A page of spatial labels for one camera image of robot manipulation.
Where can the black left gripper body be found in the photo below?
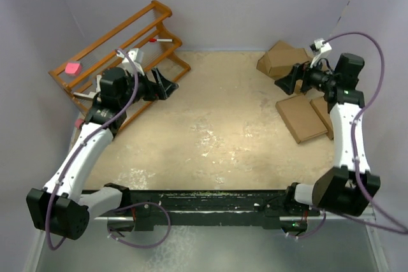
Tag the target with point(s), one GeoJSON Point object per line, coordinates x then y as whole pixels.
{"type": "Point", "coordinates": [150, 92]}

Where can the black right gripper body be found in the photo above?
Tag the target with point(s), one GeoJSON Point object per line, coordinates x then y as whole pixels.
{"type": "Point", "coordinates": [316, 78]}

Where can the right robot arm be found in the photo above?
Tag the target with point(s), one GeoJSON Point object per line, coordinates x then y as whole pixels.
{"type": "Point", "coordinates": [344, 187]}

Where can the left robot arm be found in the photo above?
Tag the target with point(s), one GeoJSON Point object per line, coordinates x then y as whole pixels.
{"type": "Point", "coordinates": [59, 207]}

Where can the large folded cardboard box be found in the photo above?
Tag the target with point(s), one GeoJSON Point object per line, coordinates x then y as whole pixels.
{"type": "Point", "coordinates": [278, 46]}

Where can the small folded cardboard box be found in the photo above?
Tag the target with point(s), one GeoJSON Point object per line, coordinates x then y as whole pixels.
{"type": "Point", "coordinates": [320, 106]}

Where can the medium folded cardboard box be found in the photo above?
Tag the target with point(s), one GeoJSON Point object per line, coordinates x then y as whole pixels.
{"type": "Point", "coordinates": [300, 118]}

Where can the red capped white marker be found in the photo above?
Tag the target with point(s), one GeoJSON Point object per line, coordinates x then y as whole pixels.
{"type": "Point", "coordinates": [161, 40]}

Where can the orange wooden rack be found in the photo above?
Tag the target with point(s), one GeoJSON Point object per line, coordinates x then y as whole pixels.
{"type": "Point", "coordinates": [109, 50]}

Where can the pink capped green can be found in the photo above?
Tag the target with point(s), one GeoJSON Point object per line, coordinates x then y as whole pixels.
{"type": "Point", "coordinates": [79, 123]}

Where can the pink eraser block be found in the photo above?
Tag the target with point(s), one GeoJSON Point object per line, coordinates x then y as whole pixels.
{"type": "Point", "coordinates": [73, 68]}

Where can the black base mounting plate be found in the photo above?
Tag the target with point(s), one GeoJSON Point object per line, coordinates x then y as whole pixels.
{"type": "Point", "coordinates": [268, 209]}

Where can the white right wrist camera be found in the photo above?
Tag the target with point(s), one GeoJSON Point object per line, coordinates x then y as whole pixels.
{"type": "Point", "coordinates": [320, 49]}

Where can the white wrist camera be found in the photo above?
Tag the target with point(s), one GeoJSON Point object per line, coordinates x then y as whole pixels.
{"type": "Point", "coordinates": [320, 49]}
{"type": "Point", "coordinates": [133, 65]}

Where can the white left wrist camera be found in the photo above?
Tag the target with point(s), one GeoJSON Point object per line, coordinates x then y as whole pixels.
{"type": "Point", "coordinates": [133, 65]}

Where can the white angled bracket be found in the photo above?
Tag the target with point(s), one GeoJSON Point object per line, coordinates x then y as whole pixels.
{"type": "Point", "coordinates": [91, 94]}

